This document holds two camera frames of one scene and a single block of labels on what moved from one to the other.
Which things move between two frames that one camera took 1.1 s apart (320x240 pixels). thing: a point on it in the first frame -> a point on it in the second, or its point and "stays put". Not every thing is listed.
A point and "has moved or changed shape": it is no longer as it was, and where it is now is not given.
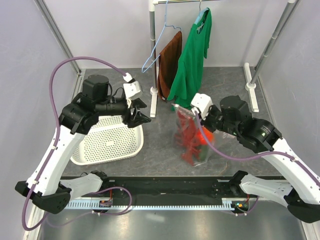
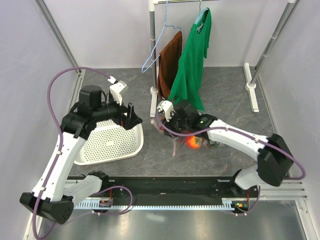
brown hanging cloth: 168,63 stays put
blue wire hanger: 165,25 stays put
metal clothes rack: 291,6 stays put
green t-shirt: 189,78 stays put
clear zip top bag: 196,145 has moved or changed shape
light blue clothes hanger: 201,13 stays put
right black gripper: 205,122 -> 169,125
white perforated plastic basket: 110,138 stays put
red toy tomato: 209,135 has moved or changed shape
